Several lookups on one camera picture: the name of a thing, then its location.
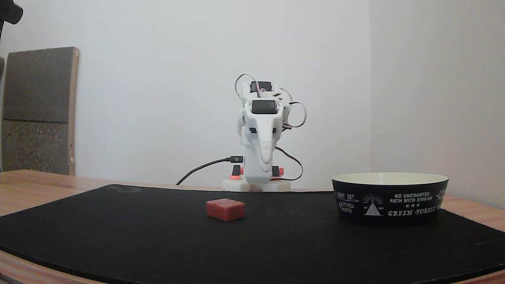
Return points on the black printed bowl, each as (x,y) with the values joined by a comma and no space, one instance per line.
(390,201)

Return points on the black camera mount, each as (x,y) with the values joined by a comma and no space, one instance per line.
(10,12)

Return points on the black table mat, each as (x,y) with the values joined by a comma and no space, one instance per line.
(158,236)

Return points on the grey wood-framed board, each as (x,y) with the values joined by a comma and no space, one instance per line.
(37,110)

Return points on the red black table clamp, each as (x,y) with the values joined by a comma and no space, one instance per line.
(277,171)
(235,172)

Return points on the red toy block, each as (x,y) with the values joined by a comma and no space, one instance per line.
(225,209)

